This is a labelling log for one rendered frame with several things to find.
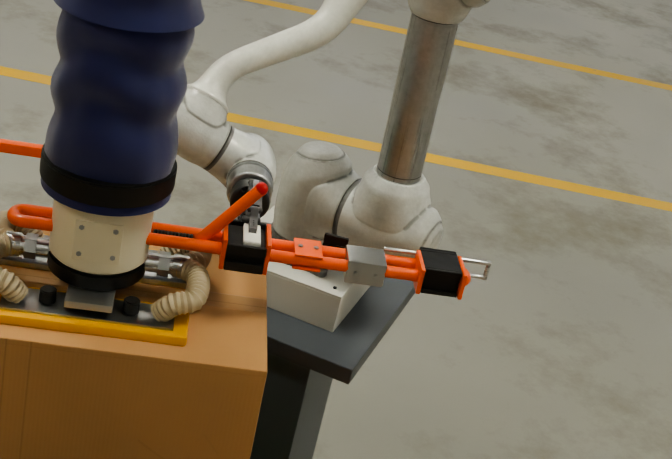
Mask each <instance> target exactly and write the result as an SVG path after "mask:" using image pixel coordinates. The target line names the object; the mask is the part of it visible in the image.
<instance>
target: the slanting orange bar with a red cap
mask: <svg viewBox="0 0 672 459"><path fill-rule="evenodd" d="M267 192H268V186H267V184H266V183H264V182H259V183H257V184H256V186H255V187H253V188H252V189H251V190H250V191H248V192H247V193H246V194H245V195H244V196H242V197H241V198H240V199H239V200H238V201H236V202H235V203H234V204H233V205H232V206H230V207H229V208H228V209H227V210H225V211H224V212H223V213H222V214H221V215H219V216H218V217H217V218H216V219H215V220H213V221H212V222H211V223H210V224H209V225H207V226H206V227H205V228H204V229H202V230H201V231H200V232H199V233H198V234H196V235H195V237H196V239H202V240H210V239H211V238H212V237H214V236H215V235H216V234H217V233H219V232H220V231H221V230H222V229H223V228H225V227H226V226H227V225H228V224H230V223H231V222H232V221H233V220H234V219H236V218H237V217H238V216H239V215H240V214H242V213H243V212H244V211H245V210H247V209H248V208H249V207H250V206H251V205H253V204H254V203H255V202H256V201H258V200H259V199H260V198H261V197H262V196H264V195H266V194H267Z"/></svg>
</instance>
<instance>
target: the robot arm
mask: <svg viewBox="0 0 672 459"><path fill-rule="evenodd" d="M367 1H368V0H324V2H323V4H322V6H321V7H320V9H319V10H318V11H317V13H316V14H315V15H313V16H312V17H311V18H309V19H308V20H306V21H305V22H303V23H300V24H298V25H296V26H293V27H291V28H288V29H286V30H283V31H281V32H278V33H276V34H273V35H271V36H268V37H266V38H263V39H260V40H258V41H255V42H253V43H250V44H248V45H245V46H243V47H240V48H238V49H235V50H233V51H231V52H229V53H227V54H226V55H224V56H222V57H221V58H219V59H218V60H217V61H215V62H214V63H213V64H212V65H211V66H210V67H209V68H208V69H207V70H206V71H205V72H204V73H203V75H202V76H201V77H200V78H199V79H198V80H197V81H196V82H194V83H191V84H187V91H186V94H185V97H184V99H183V101H182V103H181V105H180V107H179V109H178V111H177V121H178V132H179V137H178V151H177V155H178V156H180V157H181V158H183V159H185V160H186V161H188V162H190V163H193V164H195V165H197V166H199V167H201V168H203V169H204V170H206V171H207V172H209V173H210V174H211V175H213V176H214V177H215V178H216V179H217V180H219V181H220V182H221V183H222V184H223V185H224V186H225V187H226V188H227V190H226V194H227V199H228V201H229V203H230V206H232V205H233V204H234V203H235V202H236V201H238V200H239V199H240V198H241V197H242V196H244V195H245V194H246V193H247V192H248V191H250V190H251V189H252V188H253V187H255V186H256V184H257V183H259V182H264V183H266V184H267V186H268V192H267V194H266V195H264V196H262V197H261V198H260V199H259V200H258V201H256V202H255V203H254V204H253V205H251V206H250V207H249V208H248V209H247V210H245V211H244V212H243V213H242V214H240V215H239V216H238V220H242V221H241V222H246V223H244V225H243V245H248V246H255V247H260V246H261V226H260V225H258V224H259V223H265V224H266V225H267V224H271V238H273V239H281V240H288V241H294V237H295V238H302V239H309V240H316V241H321V244H323V240H324V235H325V233H330V234H334V235H338V236H342V237H346V238H349V242H348V245H355V246H362V247H369V248H376V249H384V246H385V247H392V248H399V249H406V250H413V251H417V250H419V249H420V247H426V248H433V249H437V247H438V245H439V243H440V240H441V238H442V234H443V227H442V220H441V217H440V215H439V213H438V211H437V210H436V209H435V208H433V207H431V199H430V186H429V184H428V182H427V180H426V178H425V177H424V175H423V174H422V171H423V166H424V162H425V158H426V154H427V150H428V146H429V142H430V138H431V134H432V130H433V125H434V121H435V117H436V113H437V109H438V105H439V101H440V97H441V93H442V89H443V86H444V82H445V78H446V74H447V70H448V66H449V62H450V58H451V54H452V49H453V45H454V41H455V37H456V33H457V29H458V23H460V22H462V21H463V20H464V19H465V18H466V17H467V16H468V14H469V12H470V10H471V9H472V7H473V8H478V7H481V6H483V5H485V4H487V3H488V2H489V1H490V0H408V5H409V8H410V11H411V17H410V21H409V26H408V30H407V35H406V39H405V44H404V48H403V53H402V57H401V61H400V66H399V70H398V75H397V79H396V84H395V88H394V93H393V97H392V102H391V106H390V111H389V115H388V119H387V124H386V128H385V133H384V137H383V142H382V146H381V151H380V155H379V160H378V164H376V165H374V166H373V167H371V168H370V169H368V170H367V171H366V172H365V174H364V176H363V178H361V177H360V176H359V175H358V174H357V173H356V172H355V171H354V170H353V169H352V162H351V160H350V158H349V157H348V155H347V154H346V153H345V152H344V151H343V150H342V149H340V148H339V147H338V146H336V145H334V144H332V143H329V142H324V141H312V142H308V143H305V144H304V145H302V146H301V147H300V148H299V149H298V150H297V151H296V153H294V154H293V155H292V156H291V158H290V159H289V161H288V163H287V164H286V166H285V168H284V171H283V173H282V176H281V179H280V183H279V187H278V191H277V196H276V201H275V208H274V219H273V222H272V223H267V222H261V220H260V218H261V217H263V216H264V215H265V214H266V213H267V211H268V209H269V206H270V203H271V196H272V192H273V184H274V182H275V178H276V159H275V155H274V152H273V150H272V147H271V146H270V144H269V143H268V142H267V141H266V140H265V139H264V138H263V137H261V136H260V135H257V134H254V133H245V132H243V131H240V130H238V129H236V128H234V127H233V126H231V125H230V124H228V123H227V122H226V121H227V114H228V112H229V110H228V107H227V104H226V95H227V92H228V90H229V88H230V87H231V86H232V84H233V83H234V82H235V81H236V80H238V79H239V78H241V77H243V76H245V75H247V74H249V73H252V72H255V71H258V70H261V69H263V68H266V67H269V66H272V65H275V64H278V63H281V62H283V61H286V60H289V59H292V58H295V57H298V56H300V55H303V54H306V53H309V52H311V51H314V50H316V49H318V48H320V47H322V46H324V45H326V44H327V43H329V42H330V41H332V40H333V39H334V38H336V37H337V36H338V35H339V34H340V33H341V32H342V31H343V30H344V29H345V28H346V27H347V26H348V24H349V23H350V22H351V21H352V19H353V18H354V17H355V16H356V14H357V13H358V12H359V11H360V9H361V8H362V7H363V6H364V4H365V3H366V2H367ZM247 223H248V224H247Z"/></svg>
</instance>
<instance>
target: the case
mask: <svg viewBox="0 0 672 459"><path fill-rule="evenodd" d="M0 267H2V269H3V270H4V269H7V270H8V272H13V273H14V275H15V276H18V277H19V278H20V280H22V281H23V283H24V284H25V285H26V286H27V287H34V288H41V287H42V286H44V285H51V286H54V287H55V288H56V289H57V291H64V292H67V288H68V283H66V282H64V281H62V280H60V279H59V278H58V277H56V276H55V275H54V274H53V273H52V272H51V271H48V270H40V269H32V268H25V267H17V266H10V265H2V264H0ZM206 269H207V271H208V274H209V278H210V290H209V292H210V293H209V297H208V299H207V302H206V303H205V305H203V306H202V308H201V310H197V311H194V312H193V313H192V314H190V313H189V321H188V335H187V343H186V345H185V346H176V345H168V344H160V343H152V342H144V341H136V340H128V339H120V338H112V337H104V336H96V335H88V334H80V333H72V332H65V331H57V330H49V329H41V328H33V327H25V326H17V325H9V324H1V323H0V459H250V456H251V451H252V447H253V442H254V437H255V432H256V427H257V422H258V417H259V412H260V407H261V402H262V397H263V392H264V387H265V382H266V377H267V274H266V275H263V274H262V275H259V274H252V273H244V272H237V271H230V270H224V269H219V254H212V257H211V260H210V263H209V265H208V267H207V268H206ZM185 290H186V289H183V288H175V287H168V286H160V285H153V284H145V283H138V282H137V283H135V284H134V285H132V286H129V287H127V288H123V289H119V290H116V293H115V298H118V299H124V298H125V297H128V296H135V297H137V298H139V299H140V301H141V302H149V303H154V302H156V301H158V299H160V298H162V297H163V296H167V295H168V294H169V293H173V294H174V293H176V292H179V293H181V291H183V292H184V291H185Z"/></svg>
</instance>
